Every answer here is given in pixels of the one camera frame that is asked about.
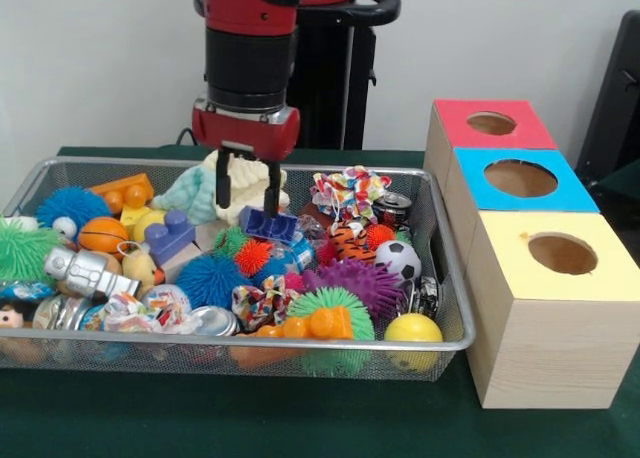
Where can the purple spiky ball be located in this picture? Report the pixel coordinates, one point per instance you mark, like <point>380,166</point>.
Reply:
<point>360,280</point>

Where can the colourful patterned cloth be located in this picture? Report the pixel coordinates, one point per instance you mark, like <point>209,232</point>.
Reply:
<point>350,188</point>

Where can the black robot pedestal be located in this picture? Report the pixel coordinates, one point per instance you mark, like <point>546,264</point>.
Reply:
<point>325,78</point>

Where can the cream knitted cloth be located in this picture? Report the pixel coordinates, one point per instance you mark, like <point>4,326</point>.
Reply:
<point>247,183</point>

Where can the yellow ball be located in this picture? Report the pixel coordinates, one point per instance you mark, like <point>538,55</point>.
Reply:
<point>412,328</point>

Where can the small soccer ball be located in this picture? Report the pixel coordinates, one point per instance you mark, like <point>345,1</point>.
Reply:
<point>397,260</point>

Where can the clear mesh bin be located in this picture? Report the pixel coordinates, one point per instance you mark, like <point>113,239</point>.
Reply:
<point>452,298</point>

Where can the green spiky ball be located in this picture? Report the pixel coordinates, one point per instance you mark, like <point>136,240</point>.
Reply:
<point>325,298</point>

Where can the black flat panel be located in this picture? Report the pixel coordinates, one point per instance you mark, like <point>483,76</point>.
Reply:
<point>615,103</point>

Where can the orange toy block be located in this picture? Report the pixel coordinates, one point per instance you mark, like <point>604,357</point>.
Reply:
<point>320,323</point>

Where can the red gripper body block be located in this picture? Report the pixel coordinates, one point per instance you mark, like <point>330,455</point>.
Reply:
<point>245,135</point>

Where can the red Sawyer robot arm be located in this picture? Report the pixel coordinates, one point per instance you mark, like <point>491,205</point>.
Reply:
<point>250,53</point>

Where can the dark green tablecloth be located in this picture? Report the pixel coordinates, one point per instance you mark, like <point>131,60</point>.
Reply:
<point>622,183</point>
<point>250,418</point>

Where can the silver toy robot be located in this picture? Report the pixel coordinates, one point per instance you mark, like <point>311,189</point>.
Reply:
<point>85,273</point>

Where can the blue spiky ball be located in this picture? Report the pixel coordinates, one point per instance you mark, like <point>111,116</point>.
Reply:
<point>210,278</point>

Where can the dark blue plastic block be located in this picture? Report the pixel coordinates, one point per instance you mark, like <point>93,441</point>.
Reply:
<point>267,225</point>

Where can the wooden box with three holes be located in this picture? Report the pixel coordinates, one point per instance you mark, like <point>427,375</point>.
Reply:
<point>550,353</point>

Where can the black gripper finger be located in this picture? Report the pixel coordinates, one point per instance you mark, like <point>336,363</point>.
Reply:
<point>224,178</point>
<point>272,188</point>

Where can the small basketball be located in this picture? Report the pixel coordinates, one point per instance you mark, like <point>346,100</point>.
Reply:
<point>102,233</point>

